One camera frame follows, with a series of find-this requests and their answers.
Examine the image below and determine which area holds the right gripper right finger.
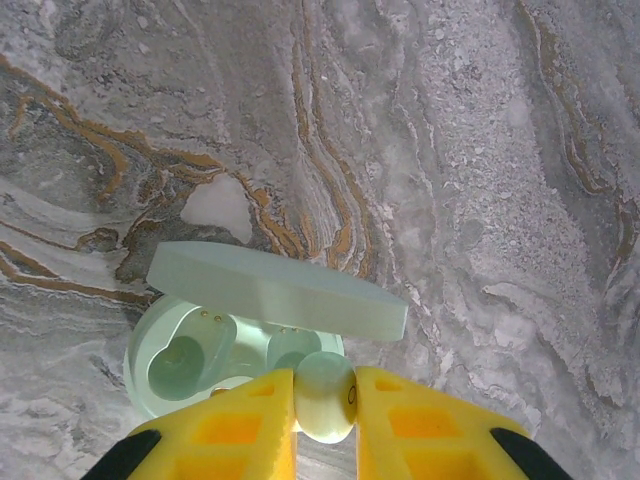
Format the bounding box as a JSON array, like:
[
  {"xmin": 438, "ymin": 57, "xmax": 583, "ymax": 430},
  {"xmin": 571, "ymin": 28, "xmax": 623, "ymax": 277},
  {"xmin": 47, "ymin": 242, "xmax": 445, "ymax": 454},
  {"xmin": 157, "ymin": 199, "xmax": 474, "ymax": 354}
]
[{"xmin": 354, "ymin": 365, "xmax": 554, "ymax": 480}]

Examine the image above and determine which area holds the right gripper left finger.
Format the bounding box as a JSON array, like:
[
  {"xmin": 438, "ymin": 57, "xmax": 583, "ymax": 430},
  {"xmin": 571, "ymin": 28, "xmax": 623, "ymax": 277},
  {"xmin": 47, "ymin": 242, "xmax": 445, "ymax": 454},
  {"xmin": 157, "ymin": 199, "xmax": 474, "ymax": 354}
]
[{"xmin": 94, "ymin": 368, "xmax": 299, "ymax": 480}]

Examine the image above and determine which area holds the mint green charging case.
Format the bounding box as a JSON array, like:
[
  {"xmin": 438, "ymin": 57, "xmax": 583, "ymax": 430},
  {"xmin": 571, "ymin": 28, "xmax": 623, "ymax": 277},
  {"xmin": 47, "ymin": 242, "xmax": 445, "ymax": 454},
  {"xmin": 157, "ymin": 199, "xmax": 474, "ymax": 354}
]
[{"xmin": 122, "ymin": 241, "xmax": 409, "ymax": 422}]

